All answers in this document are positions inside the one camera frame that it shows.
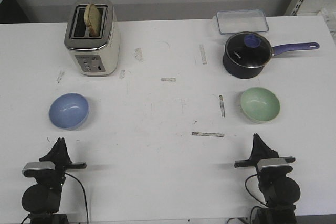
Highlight clear plastic container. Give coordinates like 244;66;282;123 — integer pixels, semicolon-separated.
213;9;269;35

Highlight green bowl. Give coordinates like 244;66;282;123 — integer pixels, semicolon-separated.
240;87;280;123

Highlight glass pot lid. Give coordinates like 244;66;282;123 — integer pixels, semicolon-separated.
226;32;272;68

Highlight cream silver toaster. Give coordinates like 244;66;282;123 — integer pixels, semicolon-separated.
64;0;121;77

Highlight toast slice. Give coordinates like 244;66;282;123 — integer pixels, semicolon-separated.
83;4;102;37

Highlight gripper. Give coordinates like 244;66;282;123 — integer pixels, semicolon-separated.
39;137;87;185
234;133;295;172

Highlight dark blue saucepan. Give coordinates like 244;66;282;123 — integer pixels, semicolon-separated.
223;31;320;79

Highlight left black cable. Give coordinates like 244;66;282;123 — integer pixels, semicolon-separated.
20;173;89;224

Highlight blue bowl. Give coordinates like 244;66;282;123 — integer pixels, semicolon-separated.
48;93;89;130

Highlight black cable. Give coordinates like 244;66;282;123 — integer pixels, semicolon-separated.
227;173;268;224
20;173;89;224

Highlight right black cable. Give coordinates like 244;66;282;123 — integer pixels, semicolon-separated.
227;173;268;224

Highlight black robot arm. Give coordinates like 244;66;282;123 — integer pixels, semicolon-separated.
234;133;301;223
22;138;86;223

